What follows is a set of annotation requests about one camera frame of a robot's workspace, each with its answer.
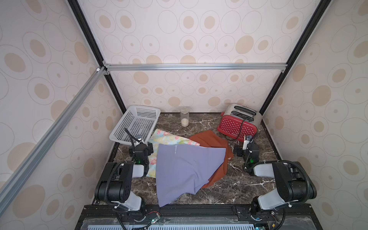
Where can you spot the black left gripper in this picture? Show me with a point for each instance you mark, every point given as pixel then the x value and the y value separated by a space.
pixel 143 148

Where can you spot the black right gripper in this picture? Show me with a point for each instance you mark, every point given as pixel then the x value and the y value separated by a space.
pixel 250 149

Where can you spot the floral pastel skirt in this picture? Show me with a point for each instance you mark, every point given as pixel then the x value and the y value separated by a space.
pixel 162 137

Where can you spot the rust orange skirt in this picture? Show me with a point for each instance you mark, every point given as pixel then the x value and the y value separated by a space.
pixel 219 154

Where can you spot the lavender purple skirt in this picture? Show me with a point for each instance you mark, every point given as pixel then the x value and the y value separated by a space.
pixel 180 169

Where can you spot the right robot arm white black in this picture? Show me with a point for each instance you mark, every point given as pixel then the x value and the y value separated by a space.
pixel 293 185

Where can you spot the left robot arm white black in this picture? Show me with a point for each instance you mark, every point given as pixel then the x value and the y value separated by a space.
pixel 114 186

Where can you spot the white plastic perforated basket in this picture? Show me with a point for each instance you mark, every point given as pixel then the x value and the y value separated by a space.
pixel 139 120

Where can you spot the red polka dot toaster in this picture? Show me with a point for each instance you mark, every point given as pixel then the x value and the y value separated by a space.
pixel 238 121

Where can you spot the glass jar with white powder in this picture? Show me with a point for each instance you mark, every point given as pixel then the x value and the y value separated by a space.
pixel 184 113

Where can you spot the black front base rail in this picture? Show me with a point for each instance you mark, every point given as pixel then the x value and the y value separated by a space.
pixel 197 217

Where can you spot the horizontal aluminium frame bar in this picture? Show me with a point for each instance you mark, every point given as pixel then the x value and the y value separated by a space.
pixel 196 67

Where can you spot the diagonal aluminium frame bar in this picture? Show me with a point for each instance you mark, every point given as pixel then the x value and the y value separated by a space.
pixel 30 163

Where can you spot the black left corner post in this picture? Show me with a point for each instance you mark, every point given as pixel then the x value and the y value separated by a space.
pixel 90 38

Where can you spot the black corner post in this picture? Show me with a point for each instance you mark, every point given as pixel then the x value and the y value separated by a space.
pixel 309 29
pixel 90 38

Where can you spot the black right corner post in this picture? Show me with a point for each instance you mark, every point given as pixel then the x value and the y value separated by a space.
pixel 309 29

